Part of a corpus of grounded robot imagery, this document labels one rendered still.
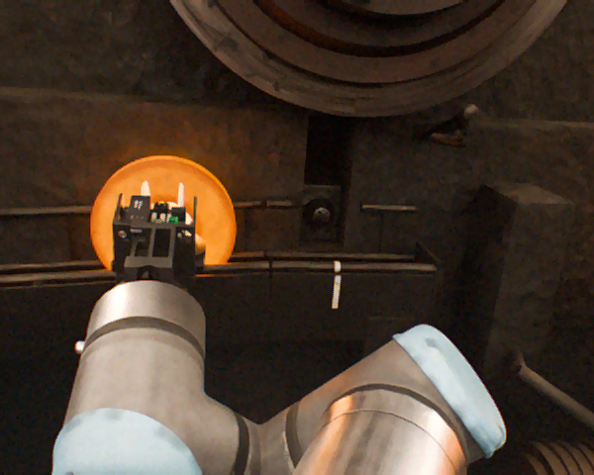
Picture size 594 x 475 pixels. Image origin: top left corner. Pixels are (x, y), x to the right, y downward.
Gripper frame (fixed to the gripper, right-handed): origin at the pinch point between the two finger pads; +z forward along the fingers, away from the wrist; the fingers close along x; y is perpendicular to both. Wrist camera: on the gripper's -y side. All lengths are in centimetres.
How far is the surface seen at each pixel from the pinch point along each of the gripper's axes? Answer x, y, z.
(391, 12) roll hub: -19.4, 24.4, -5.8
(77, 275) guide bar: 8.8, -5.1, -5.6
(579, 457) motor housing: -47, -18, -21
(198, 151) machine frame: -3.4, 3.9, 7.1
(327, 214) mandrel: -20.0, -3.7, 6.3
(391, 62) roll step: -22.1, 18.5, -0.5
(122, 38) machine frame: 5.8, 13.8, 15.6
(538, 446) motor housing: -43, -19, -18
